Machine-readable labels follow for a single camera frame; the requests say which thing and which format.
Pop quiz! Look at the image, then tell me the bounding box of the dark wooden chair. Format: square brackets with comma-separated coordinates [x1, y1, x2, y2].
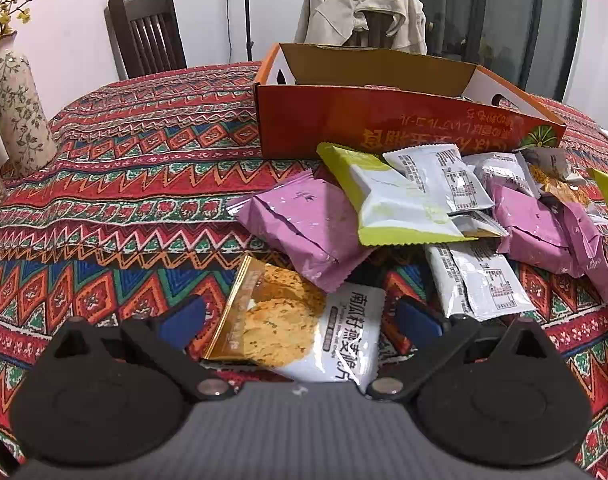
[106, 0, 187, 80]

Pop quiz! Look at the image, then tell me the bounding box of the golden snack packet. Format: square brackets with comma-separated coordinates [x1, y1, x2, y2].
[521, 147, 592, 206]

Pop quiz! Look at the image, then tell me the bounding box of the glass sliding door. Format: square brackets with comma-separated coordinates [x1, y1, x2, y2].
[311, 0, 587, 103]

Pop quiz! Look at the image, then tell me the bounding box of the white gold snack packet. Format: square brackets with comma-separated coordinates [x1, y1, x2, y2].
[449, 209, 510, 240]

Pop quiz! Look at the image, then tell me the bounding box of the black cable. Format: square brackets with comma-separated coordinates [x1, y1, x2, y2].
[223, 0, 233, 63]

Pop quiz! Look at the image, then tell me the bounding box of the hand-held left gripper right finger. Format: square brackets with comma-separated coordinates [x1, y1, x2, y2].
[366, 296, 562, 403]

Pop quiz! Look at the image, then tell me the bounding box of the orange cardboard box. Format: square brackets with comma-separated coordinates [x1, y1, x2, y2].
[253, 42, 568, 161]

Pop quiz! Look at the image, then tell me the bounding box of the black tripod stand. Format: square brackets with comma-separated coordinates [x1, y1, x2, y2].
[241, 0, 256, 61]

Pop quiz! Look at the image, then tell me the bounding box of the floral ceramic vase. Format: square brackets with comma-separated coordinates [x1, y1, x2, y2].
[0, 30, 59, 178]

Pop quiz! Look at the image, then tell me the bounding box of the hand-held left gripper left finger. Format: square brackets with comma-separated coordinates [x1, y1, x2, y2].
[46, 295, 237, 403]

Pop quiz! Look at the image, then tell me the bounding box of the beige jacket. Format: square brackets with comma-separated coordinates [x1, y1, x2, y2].
[294, 0, 429, 56]

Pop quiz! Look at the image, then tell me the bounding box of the red patterned tablecloth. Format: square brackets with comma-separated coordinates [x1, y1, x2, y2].
[0, 60, 608, 480]

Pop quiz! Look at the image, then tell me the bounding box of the green white snack packet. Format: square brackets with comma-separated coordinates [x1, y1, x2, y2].
[316, 142, 480, 247]

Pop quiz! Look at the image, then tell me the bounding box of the golden white cookie packet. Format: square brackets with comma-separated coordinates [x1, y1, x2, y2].
[202, 255, 387, 396]

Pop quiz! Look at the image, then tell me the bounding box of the wooden chair with jacket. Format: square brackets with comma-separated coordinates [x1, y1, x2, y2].
[349, 10, 410, 51]

